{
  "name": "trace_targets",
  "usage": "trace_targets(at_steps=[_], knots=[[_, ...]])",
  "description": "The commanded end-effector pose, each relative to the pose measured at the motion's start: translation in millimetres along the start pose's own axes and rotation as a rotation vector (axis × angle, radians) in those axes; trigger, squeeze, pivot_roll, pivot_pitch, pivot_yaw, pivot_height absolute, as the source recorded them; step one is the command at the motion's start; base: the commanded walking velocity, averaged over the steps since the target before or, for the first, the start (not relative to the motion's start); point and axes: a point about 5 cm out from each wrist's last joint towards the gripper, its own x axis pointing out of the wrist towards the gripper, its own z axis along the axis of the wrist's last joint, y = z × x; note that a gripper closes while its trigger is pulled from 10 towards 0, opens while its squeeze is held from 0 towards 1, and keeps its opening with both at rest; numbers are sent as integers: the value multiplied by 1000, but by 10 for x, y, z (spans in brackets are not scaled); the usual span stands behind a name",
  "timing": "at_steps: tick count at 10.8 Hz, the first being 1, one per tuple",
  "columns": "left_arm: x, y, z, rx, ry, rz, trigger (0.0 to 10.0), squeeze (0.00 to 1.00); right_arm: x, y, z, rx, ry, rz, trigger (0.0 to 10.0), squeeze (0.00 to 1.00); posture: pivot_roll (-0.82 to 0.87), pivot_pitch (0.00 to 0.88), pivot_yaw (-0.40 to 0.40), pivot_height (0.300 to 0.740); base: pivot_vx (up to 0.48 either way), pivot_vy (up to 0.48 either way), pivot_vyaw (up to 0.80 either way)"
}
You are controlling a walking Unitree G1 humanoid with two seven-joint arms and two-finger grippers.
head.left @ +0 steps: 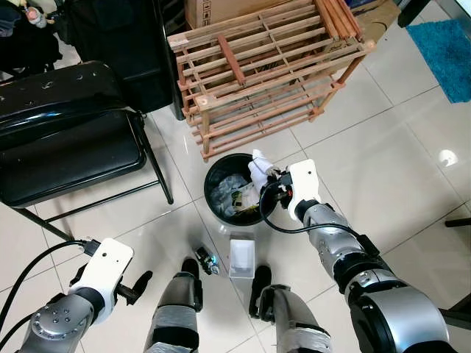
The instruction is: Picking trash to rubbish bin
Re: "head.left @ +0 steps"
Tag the dark clothing pile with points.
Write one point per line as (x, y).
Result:
(29, 48)

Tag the dark colourful snack wrapper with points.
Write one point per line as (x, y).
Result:
(206, 263)

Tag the grey left robot leg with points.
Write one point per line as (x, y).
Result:
(176, 309)

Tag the wooden slatted rack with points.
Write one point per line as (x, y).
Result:
(257, 59)

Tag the grey robot leg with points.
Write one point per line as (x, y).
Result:
(176, 309)
(294, 331)

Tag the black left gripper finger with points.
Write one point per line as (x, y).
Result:
(141, 279)

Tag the clear plastic rubbish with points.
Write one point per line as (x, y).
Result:
(232, 184)

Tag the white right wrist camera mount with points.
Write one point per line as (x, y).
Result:
(303, 187)

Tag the small white paper box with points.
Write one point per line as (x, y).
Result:
(243, 257)

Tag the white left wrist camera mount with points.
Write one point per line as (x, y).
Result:
(107, 268)

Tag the plain brown cardboard box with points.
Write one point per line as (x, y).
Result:
(379, 22)

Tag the small doll figure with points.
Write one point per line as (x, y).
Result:
(35, 13)

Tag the black folding chair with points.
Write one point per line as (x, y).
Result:
(59, 147)

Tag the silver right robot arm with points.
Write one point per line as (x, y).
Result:
(383, 309)

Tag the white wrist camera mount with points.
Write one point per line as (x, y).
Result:
(303, 187)
(107, 268)

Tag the large black bag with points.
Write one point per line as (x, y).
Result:
(125, 51)

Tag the black round rubbish bin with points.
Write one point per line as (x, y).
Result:
(210, 187)

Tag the grey right robot leg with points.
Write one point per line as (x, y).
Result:
(294, 331)

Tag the teal rug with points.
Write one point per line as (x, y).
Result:
(445, 55)

